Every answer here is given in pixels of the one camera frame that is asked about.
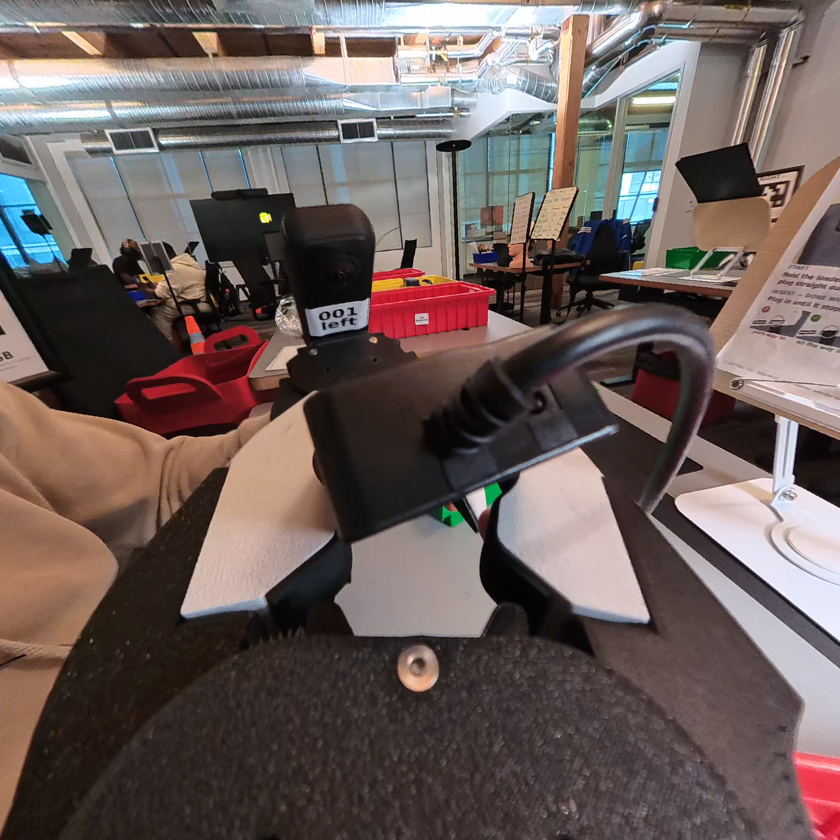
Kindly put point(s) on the red tote basket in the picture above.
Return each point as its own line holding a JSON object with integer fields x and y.
{"x": 197, "y": 400}

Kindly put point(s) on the printed instruction sheet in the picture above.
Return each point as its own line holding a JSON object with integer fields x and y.
{"x": 800, "y": 295}

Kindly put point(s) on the red storage bin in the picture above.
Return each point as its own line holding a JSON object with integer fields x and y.
{"x": 820, "y": 787}

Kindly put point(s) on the black tablet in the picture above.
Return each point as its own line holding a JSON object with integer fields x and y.
{"x": 718, "y": 172}

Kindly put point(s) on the black floor lamp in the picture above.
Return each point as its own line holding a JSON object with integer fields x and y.
{"x": 455, "y": 145}

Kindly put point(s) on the green storage bin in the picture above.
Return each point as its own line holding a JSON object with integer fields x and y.
{"x": 453, "y": 515}
{"x": 702, "y": 257}

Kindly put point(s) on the orange traffic cone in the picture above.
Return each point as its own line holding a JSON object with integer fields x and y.
{"x": 193, "y": 338}

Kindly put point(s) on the white document stand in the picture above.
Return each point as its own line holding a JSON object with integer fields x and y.
{"x": 728, "y": 518}

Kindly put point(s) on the wooden document stand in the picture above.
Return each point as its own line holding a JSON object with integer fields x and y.
{"x": 732, "y": 223}

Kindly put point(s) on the black office chair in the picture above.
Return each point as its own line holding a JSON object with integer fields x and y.
{"x": 594, "y": 275}

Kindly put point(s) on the person's left forearm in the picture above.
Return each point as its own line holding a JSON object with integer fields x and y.
{"x": 131, "y": 453}

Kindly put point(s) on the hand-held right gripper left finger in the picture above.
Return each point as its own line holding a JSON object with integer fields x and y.
{"x": 262, "y": 525}

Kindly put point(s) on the red ribbed crate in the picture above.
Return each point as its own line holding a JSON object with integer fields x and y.
{"x": 426, "y": 308}

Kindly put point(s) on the small whiteboard stand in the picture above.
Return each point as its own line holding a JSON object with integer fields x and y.
{"x": 554, "y": 213}
{"x": 522, "y": 220}

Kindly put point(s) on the yellow storage bin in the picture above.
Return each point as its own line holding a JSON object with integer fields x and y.
{"x": 394, "y": 284}

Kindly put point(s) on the black white marker sign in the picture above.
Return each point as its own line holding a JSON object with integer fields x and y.
{"x": 784, "y": 193}

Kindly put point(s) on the blue jacket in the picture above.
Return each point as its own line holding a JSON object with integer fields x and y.
{"x": 600, "y": 239}

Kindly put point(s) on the white framed sign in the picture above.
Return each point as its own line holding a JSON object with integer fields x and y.
{"x": 16, "y": 354}

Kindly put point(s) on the black display screen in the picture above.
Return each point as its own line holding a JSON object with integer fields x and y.
{"x": 229, "y": 226}

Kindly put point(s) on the black panel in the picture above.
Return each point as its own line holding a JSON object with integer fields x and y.
{"x": 85, "y": 328}

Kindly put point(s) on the black USB hub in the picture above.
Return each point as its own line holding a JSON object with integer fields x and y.
{"x": 380, "y": 446}

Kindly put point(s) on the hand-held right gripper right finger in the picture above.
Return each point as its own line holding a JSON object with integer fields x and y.
{"x": 571, "y": 551}

